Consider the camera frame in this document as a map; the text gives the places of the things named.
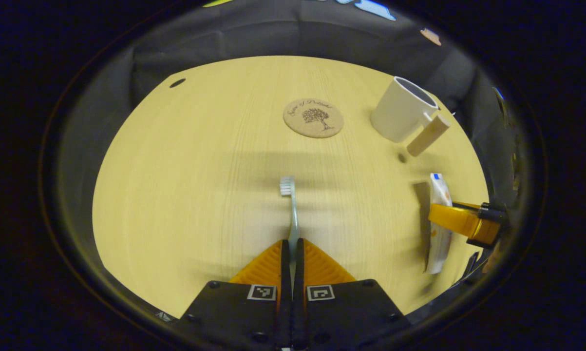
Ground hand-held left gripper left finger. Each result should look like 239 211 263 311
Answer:
178 239 292 351

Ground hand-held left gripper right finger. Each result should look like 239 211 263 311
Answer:
293 238 413 351

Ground white and blue toothpaste tube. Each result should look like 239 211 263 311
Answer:
425 173 454 274

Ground pale blue toothbrush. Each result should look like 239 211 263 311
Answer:
279 176 301 293

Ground white cup with wooden handle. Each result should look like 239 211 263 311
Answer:
370 76 452 157

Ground round cork coaster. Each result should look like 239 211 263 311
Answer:
283 98 345 139

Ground light wooden desktop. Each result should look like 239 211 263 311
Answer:
92 55 490 318

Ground black backdrop cloth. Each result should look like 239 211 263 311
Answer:
69 0 517 195

